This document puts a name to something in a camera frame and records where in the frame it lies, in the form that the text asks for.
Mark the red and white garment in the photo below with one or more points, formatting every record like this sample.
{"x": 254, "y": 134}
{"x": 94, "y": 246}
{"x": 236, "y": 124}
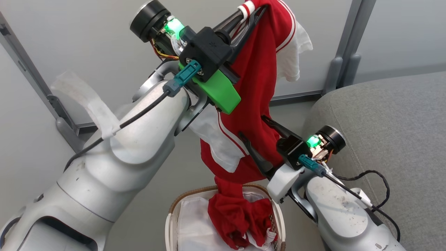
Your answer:
{"x": 256, "y": 90}

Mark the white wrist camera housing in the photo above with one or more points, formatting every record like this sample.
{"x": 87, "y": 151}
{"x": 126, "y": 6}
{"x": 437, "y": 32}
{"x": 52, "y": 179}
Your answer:
{"x": 284, "y": 183}

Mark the grey fabric sofa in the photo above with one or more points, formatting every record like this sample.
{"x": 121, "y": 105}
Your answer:
{"x": 400, "y": 132}

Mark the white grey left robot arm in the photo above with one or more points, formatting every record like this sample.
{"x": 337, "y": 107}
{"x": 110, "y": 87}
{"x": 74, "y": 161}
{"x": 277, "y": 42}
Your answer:
{"x": 104, "y": 174}

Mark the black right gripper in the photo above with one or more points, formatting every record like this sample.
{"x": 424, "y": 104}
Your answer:
{"x": 292, "y": 151}

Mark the woven laundry basket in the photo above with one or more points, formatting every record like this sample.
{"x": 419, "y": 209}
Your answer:
{"x": 169, "y": 230}

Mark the green wrist camera housing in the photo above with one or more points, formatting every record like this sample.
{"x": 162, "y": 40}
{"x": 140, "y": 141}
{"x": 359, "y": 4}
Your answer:
{"x": 219, "y": 90}

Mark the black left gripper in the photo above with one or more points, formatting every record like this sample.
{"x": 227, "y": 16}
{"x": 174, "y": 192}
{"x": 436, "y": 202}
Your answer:
{"x": 209, "y": 48}

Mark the grey metal frame post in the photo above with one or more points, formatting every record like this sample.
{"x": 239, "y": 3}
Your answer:
{"x": 38, "y": 87}
{"x": 348, "y": 52}

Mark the white basket liner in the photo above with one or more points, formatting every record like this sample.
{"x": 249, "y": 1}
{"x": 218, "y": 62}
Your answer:
{"x": 195, "y": 223}

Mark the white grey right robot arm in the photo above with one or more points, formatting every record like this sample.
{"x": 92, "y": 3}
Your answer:
{"x": 343, "y": 216}

